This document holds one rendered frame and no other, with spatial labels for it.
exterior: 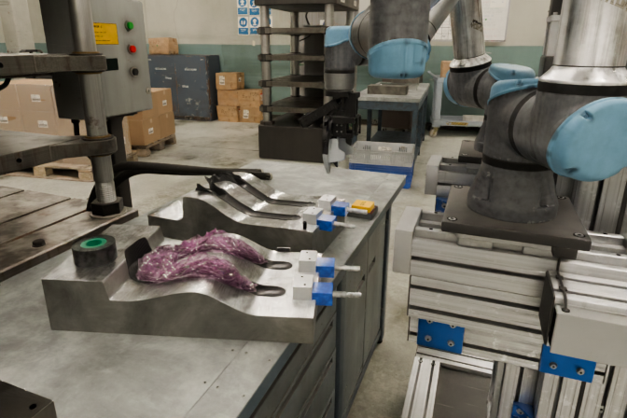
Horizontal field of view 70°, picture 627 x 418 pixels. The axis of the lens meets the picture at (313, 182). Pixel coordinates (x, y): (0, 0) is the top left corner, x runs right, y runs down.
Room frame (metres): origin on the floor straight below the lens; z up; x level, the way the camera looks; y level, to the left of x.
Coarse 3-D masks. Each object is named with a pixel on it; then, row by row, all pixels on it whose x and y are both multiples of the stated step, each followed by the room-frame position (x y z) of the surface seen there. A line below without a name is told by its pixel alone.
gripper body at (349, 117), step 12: (336, 96) 1.12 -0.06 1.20; (348, 96) 1.13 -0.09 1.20; (336, 108) 1.14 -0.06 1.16; (348, 108) 1.13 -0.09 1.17; (324, 120) 1.13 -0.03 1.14; (336, 120) 1.12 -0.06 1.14; (348, 120) 1.11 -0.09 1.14; (360, 120) 1.17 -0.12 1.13; (336, 132) 1.13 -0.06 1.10; (348, 132) 1.12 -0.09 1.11; (360, 132) 1.17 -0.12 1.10
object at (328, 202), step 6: (324, 198) 1.16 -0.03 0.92; (330, 198) 1.16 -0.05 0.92; (336, 198) 1.18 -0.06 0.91; (318, 204) 1.15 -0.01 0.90; (324, 204) 1.14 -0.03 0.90; (330, 204) 1.14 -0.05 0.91; (336, 204) 1.14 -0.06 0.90; (342, 204) 1.14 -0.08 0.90; (348, 204) 1.15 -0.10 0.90; (330, 210) 1.14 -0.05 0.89; (336, 210) 1.13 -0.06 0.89; (342, 210) 1.13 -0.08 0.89; (348, 210) 1.14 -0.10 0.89; (354, 210) 1.13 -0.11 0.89; (360, 210) 1.13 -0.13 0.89; (366, 210) 1.12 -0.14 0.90
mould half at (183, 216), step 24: (192, 192) 1.16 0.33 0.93; (240, 192) 1.21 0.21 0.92; (264, 192) 1.27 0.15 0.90; (168, 216) 1.16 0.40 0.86; (192, 216) 1.12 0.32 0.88; (216, 216) 1.09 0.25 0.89; (240, 216) 1.09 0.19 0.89; (264, 240) 1.04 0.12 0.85; (288, 240) 1.01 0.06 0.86; (312, 240) 0.99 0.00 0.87
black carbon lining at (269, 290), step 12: (144, 240) 0.90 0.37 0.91; (132, 252) 0.87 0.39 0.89; (144, 252) 0.90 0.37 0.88; (132, 264) 0.86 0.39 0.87; (264, 264) 0.89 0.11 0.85; (276, 264) 0.90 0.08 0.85; (288, 264) 0.90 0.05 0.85; (132, 276) 0.81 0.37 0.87; (264, 288) 0.79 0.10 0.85; (276, 288) 0.79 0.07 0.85
